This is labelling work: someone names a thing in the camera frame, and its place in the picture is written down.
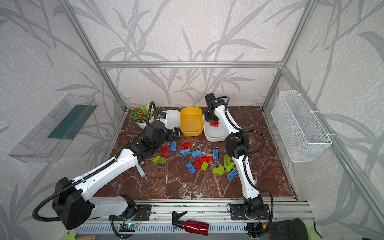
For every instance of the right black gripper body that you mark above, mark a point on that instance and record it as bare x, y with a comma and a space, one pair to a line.
211, 116

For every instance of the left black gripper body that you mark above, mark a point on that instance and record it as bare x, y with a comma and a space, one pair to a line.
173, 133

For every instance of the red lego brick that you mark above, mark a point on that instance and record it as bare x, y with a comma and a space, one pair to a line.
198, 162
214, 124
164, 151
187, 145
207, 159

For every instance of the blue lego brick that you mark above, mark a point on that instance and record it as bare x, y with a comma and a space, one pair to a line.
173, 146
191, 167
231, 175
185, 152
197, 153
215, 154

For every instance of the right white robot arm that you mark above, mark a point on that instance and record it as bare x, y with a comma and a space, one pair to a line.
237, 147

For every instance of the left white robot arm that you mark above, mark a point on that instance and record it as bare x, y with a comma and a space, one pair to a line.
74, 201

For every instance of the left white container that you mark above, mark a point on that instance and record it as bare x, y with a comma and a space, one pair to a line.
173, 124

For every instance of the white container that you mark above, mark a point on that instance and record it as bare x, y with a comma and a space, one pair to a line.
173, 124
214, 134

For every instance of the green lego brick pair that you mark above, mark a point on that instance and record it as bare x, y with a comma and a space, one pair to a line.
159, 160

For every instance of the potted plant white pot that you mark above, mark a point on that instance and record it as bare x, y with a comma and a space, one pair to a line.
141, 115

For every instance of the yellow container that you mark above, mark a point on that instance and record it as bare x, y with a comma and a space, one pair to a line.
192, 123

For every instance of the right white container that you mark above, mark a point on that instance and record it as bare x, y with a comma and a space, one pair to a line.
214, 134

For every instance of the small green lego brick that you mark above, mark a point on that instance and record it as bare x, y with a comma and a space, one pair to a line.
204, 166

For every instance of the left circuit board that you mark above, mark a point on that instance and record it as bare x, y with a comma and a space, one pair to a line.
128, 227

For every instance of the red spray bottle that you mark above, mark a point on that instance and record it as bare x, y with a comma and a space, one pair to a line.
189, 226

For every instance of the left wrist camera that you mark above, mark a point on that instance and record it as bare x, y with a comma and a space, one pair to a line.
162, 116

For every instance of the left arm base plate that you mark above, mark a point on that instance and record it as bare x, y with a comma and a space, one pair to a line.
134, 213

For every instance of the white wire mesh basket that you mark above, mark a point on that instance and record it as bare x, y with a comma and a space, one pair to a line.
302, 133

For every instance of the clear wall shelf green mat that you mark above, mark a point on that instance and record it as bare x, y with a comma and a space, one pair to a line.
48, 141

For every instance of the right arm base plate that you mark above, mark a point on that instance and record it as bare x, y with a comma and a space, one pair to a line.
240, 212

